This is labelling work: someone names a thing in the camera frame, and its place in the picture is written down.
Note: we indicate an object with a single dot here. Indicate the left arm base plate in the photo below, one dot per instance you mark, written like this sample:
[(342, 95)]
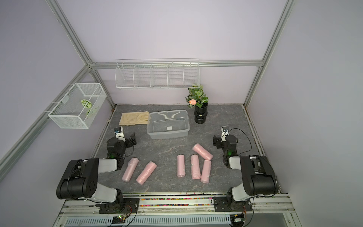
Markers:
[(127, 206)]

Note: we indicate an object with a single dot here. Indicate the potted plant black pot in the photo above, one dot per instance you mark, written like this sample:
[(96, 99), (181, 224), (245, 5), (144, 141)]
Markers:
[(198, 100)]

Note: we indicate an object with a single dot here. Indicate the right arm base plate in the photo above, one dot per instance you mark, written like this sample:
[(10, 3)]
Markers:
[(224, 204)]

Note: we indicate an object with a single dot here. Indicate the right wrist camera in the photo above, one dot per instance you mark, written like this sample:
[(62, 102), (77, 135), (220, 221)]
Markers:
[(224, 132)]

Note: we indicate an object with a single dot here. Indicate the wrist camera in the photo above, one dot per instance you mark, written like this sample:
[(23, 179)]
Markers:
[(224, 132), (118, 132)]

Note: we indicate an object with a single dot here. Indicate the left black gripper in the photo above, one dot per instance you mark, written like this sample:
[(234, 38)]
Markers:
[(129, 143)]

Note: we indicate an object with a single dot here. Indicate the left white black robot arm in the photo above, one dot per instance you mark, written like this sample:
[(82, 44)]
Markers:
[(80, 178)]

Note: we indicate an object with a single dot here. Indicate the clear plastic storage box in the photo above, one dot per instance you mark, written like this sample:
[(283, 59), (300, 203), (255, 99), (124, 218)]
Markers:
[(168, 124)]

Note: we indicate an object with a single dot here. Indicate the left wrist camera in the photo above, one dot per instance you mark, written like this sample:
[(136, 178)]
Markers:
[(118, 132)]

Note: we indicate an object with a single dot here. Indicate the long white wire shelf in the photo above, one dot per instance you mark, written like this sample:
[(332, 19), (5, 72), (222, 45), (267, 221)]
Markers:
[(157, 74)]

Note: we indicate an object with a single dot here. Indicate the slanted pink bag roll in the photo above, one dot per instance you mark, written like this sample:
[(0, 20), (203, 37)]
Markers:
[(202, 152)]

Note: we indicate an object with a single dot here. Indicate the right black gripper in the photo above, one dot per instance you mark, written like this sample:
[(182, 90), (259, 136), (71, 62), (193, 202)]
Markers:
[(216, 139)]

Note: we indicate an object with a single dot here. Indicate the green leaf in basket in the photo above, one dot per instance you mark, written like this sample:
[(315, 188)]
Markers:
[(86, 104)]

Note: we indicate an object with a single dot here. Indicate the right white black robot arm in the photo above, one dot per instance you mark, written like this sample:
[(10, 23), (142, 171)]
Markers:
[(258, 176)]

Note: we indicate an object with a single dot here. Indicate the white wire basket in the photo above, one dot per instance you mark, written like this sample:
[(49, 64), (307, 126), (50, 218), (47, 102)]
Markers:
[(69, 113)]

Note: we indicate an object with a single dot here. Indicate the beige work glove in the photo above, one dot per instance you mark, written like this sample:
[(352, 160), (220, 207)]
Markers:
[(134, 118)]

